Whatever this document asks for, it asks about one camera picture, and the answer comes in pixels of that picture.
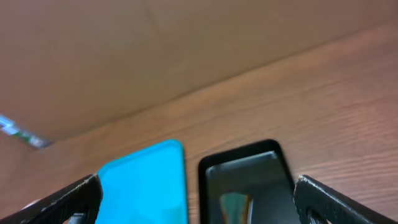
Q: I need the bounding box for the yellow green sponge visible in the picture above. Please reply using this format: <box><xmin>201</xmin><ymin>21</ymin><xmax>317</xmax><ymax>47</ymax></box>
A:
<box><xmin>219</xmin><ymin>192</ymin><xmax>252</xmax><ymax>224</ymax></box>

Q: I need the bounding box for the teal plastic tray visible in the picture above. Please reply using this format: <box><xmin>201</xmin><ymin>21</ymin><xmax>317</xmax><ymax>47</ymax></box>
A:
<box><xmin>96</xmin><ymin>139</ymin><xmax>189</xmax><ymax>224</ymax></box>

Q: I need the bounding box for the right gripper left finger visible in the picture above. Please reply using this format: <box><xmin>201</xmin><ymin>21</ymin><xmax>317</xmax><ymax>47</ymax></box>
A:
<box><xmin>1</xmin><ymin>174</ymin><xmax>103</xmax><ymax>224</ymax></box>

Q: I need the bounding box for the black tray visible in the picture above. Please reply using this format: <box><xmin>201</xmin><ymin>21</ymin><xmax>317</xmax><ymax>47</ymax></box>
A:
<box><xmin>198</xmin><ymin>139</ymin><xmax>300</xmax><ymax>224</ymax></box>

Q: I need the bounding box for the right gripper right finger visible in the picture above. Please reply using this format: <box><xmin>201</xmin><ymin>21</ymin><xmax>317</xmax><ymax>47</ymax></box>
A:
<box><xmin>294</xmin><ymin>175</ymin><xmax>397</xmax><ymax>224</ymax></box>

